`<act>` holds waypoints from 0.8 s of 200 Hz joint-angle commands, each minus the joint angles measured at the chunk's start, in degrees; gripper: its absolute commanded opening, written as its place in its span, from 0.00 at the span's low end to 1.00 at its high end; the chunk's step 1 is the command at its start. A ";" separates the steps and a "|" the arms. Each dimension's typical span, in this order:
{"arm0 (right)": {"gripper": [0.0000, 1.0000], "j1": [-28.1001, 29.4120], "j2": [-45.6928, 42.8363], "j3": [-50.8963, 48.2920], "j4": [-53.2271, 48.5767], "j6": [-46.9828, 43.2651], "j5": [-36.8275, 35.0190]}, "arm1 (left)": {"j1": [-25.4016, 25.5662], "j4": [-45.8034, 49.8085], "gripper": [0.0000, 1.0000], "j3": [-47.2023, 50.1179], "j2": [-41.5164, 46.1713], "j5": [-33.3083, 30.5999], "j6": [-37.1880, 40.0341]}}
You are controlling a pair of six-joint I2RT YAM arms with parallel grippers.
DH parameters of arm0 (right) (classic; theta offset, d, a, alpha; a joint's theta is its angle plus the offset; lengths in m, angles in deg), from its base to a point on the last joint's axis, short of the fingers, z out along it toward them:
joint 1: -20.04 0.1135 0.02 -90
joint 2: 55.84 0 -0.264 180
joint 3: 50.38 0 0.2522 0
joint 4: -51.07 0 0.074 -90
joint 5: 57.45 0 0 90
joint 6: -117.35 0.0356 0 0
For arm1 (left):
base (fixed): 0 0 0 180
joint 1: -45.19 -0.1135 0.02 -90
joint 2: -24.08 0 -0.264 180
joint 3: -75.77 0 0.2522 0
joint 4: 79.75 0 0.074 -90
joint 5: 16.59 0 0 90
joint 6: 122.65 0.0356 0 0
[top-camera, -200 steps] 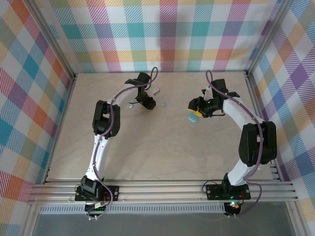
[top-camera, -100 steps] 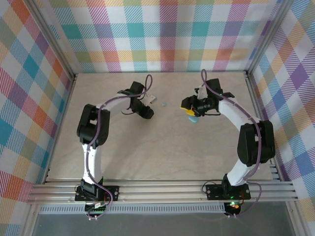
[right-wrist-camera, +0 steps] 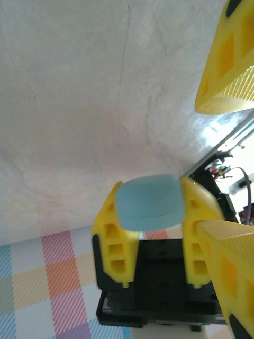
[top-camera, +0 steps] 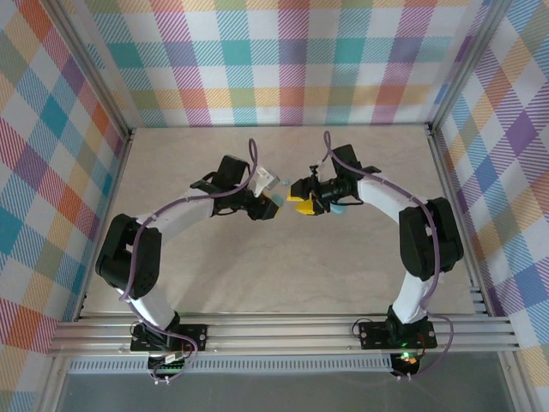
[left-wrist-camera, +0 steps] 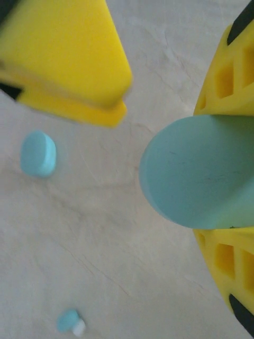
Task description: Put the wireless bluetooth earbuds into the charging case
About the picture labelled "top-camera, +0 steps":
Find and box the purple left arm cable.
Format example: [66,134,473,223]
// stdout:
[118,137,262,385]

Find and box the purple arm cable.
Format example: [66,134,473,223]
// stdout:
[118,137,262,385]
[323,130,455,381]

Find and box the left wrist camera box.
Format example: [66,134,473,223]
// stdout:
[252,167,278,197]

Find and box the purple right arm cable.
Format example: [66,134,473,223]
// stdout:
[323,130,455,381]

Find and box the aluminium side rail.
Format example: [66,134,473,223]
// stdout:
[75,128,136,323]
[425,123,492,317]

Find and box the aluminium mounting rail beam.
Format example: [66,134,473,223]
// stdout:
[46,312,522,357]

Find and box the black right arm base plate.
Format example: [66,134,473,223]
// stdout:
[358,320,438,349]

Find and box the grey slotted cable duct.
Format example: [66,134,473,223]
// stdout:
[68,358,394,374]

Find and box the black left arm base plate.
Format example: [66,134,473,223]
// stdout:
[130,324,209,353]

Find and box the aluminium frame post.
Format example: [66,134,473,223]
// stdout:
[427,0,514,132]
[45,0,133,139]

